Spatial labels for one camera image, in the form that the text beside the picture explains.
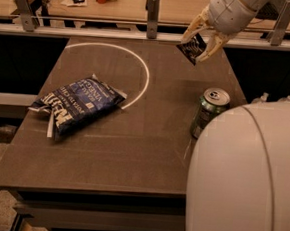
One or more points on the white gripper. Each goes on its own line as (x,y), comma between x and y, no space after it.
(227,14)

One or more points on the black rxbar chocolate wrapper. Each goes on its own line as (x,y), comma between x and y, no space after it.
(194,48)

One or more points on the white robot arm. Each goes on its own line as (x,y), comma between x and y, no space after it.
(239,174)

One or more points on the blue potato chip bag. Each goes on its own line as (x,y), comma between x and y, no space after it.
(74,105)

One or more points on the black keyboard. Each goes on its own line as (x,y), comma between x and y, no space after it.
(267,12)

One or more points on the green soda can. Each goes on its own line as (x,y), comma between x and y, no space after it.
(213,102)

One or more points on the clear sanitizer bottle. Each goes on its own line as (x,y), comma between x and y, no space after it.
(261,99)

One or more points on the white arc tape marking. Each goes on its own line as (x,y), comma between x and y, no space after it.
(118,66)

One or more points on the middle metal bracket post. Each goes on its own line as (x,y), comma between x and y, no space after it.
(153,18)

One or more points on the metal bracket post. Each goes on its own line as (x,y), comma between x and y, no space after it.
(277,34)
(153,18)
(28,19)

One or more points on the right metal bracket post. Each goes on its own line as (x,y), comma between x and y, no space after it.
(277,34)

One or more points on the left metal bracket post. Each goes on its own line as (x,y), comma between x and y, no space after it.
(28,19)

